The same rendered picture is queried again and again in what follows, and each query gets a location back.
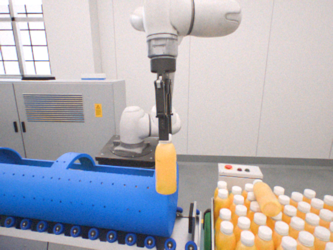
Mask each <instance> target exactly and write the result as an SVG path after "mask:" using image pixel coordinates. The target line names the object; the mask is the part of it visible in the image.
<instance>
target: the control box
mask: <svg viewBox="0 0 333 250"><path fill-rule="evenodd" d="M225 165H226V164H224V163H218V175H217V184H218V182H219V181H224V182H226V188H227V191H232V187H233V186H238V187H241V189H242V191H241V192H243V191H244V189H245V184H253V182H254V181H255V180H257V179H260V180H261V181H262V178H263V175H262V173H261V171H260V169H259V167H257V166H243V165H237V164H230V165H231V166H232V168H230V169H227V168H226V167H225ZM238 168H241V169H242V171H238V170H237V169H238ZM245 169H249V170H250V171H249V172H247V171H245Z"/></svg>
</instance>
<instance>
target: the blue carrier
mask: <svg viewBox="0 0 333 250"><path fill-rule="evenodd" d="M77 159H79V161H80V163H75V162H74V161H75V160H77ZM69 169H70V170H69ZM72 169H74V170H72ZM79 170H81V171H79ZM178 180H179V176H178V163H177V162H176V191H175V192H174V193H173V194H170V195H162V194H160V193H158V192H157V191H156V169H155V170H150V169H145V168H133V167H122V166H110V165H98V164H95V162H94V160H93V158H92V157H91V156H90V155H89V154H86V153H74V152H68V153H65V154H63V155H61V156H60V157H59V158H57V159H56V161H46V160H34V159H22V157H21V155H20V154H19V153H18V152H17V151H16V150H13V149H11V148H7V147H0V214H1V215H8V216H16V217H22V218H30V219H37V220H44V221H51V222H59V223H65V224H68V223H69V224H76V225H83V226H91V227H98V228H105V229H112V230H119V231H126V232H133V233H140V234H144V235H145V234H147V235H150V236H158V237H165V238H169V237H170V236H171V234H172V232H173V228H174V223H175V217H176V209H177V199H178ZM102 183H103V184H102ZM124 185H125V186H124ZM136 186H137V187H136ZM148 187H149V188H148ZM128 209H129V210H128Z"/></svg>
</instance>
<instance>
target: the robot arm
mask: <svg viewBox="0 0 333 250"><path fill-rule="evenodd" d="M241 19H242V9H241V7H240V5H239V3H238V2H237V1H235V0H143V6H139V7H136V8H134V9H133V10H132V12H131V13H130V16H129V21H130V23H131V25H132V27H133V28H134V29H136V30H138V31H143V32H146V39H147V40H146V43H147V57H148V58H149V59H151V60H150V72H151V73H157V79H156V80H155V81H154V85H155V94H156V104H155V105H154V106H153V108H152V111H151V113H150V114H146V113H144V110H143V109H142V108H140V107H138V106H129V107H126V108H125V109H124V112H123V113H122V115H121V118H120V122H119V135H120V140H114V141H113V144H114V145H117V146H118V147H116V148H115V149H114V151H115V152H126V153H133V154H137V155H140V154H142V151H143V150H144V149H145V147H146V146H148V145H149V143H148V142H144V138H146V137H159V140H169V134H171V135H173V134H176V133H177V132H178V131H179V130H180V128H181V119H180V116H179V115H178V114H176V113H175V109H174V107H173V106H172V96H173V86H174V76H175V71H176V59H177V56H178V46H179V45H180V44H181V42H182V40H183V38H184V37H187V36H194V37H198V38H217V37H222V36H226V35H229V34H231V33H233V32H235V31H236V30H237V28H238V27H239V25H240V23H241Z"/></svg>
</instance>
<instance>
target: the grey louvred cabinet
mask: <svg viewBox="0 0 333 250"><path fill-rule="evenodd" d="M126 107H127V105H126V84H125V79H106V80H104V81H82V80H81V79H55V80H21V79H0V147H7V148H11V149H13V150H16V151H17V152H18V153H19V154H20V155H21V157H22V159H34V160H46V161H56V159H57V158H59V157H60V156H61V155H63V154H65V153H68V152H74V153H86V154H89V155H90V156H91V157H92V158H93V160H94V162H95V164H98V161H96V160H95V156H96V155H97V154H98V153H99V152H100V151H101V149H102V148H103V147H104V146H105V145H106V144H107V142H108V141H109V140H110V138H111V137H112V136H113V135H119V122H120V118H121V115H122V113H123V112H124V109H125V108H126Z"/></svg>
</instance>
